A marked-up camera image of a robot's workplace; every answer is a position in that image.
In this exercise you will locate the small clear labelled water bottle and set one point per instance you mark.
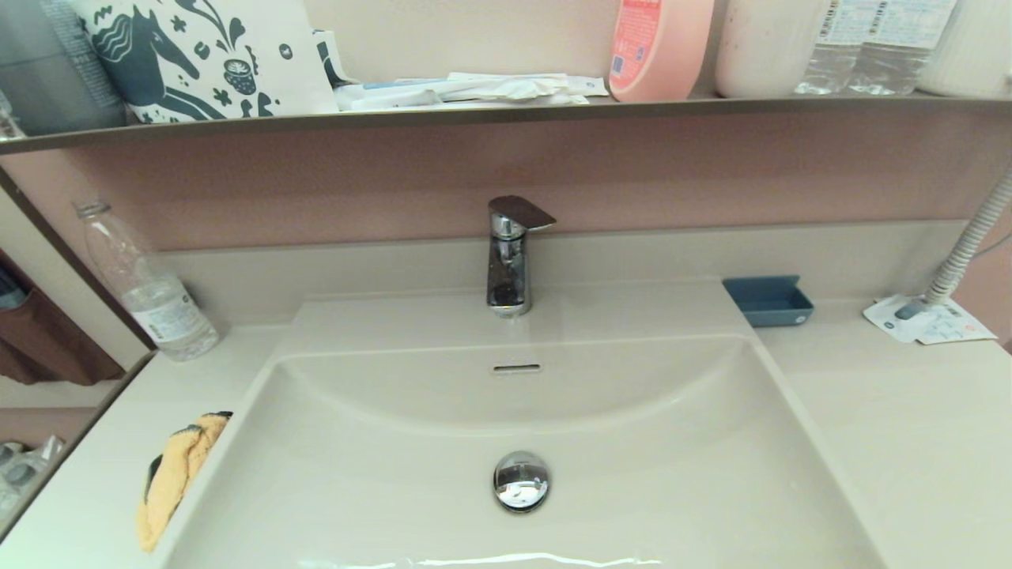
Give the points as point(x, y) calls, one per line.
point(830, 55)
point(901, 55)

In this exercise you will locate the white ribbed container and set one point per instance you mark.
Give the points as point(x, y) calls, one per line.
point(976, 47)

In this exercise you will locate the white sachet with blue stripe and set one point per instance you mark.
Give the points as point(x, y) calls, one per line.
point(387, 93)

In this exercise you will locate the white box with dark print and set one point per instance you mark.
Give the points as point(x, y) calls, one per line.
point(332, 59)

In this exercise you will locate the grey container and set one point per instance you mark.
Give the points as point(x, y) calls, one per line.
point(47, 71)

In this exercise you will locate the brown wall shelf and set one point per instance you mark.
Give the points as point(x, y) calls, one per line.
point(474, 113)

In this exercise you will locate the chrome sink drain stopper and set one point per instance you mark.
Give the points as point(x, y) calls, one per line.
point(520, 480)

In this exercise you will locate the plastic wrapped bottle pack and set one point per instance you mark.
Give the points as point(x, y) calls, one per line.
point(24, 474)

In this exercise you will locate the white printed paper leaflet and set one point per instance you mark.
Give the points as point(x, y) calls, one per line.
point(889, 320)
point(964, 325)

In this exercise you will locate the chrome lever faucet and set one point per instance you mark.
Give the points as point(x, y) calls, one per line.
point(507, 269)

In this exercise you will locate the orange and grey cleaning cloth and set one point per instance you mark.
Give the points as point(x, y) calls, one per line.
point(178, 474)

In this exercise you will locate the crumpled white plastic packet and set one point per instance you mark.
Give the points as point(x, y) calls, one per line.
point(514, 87)

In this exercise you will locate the plain white round container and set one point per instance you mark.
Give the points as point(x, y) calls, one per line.
point(763, 47)

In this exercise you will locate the small white sachet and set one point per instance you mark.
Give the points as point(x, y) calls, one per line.
point(589, 84)

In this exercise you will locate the clear plastic water bottle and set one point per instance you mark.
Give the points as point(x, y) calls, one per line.
point(158, 308)

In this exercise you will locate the white ceramic sink basin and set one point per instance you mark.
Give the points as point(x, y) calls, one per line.
point(632, 474)

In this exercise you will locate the white bag with horse print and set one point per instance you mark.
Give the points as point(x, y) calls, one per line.
point(205, 55)

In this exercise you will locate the blue plastic soap dish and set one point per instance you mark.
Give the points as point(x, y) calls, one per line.
point(771, 304)

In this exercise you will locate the pink plastic bottle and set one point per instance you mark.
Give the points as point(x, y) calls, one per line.
point(660, 47)

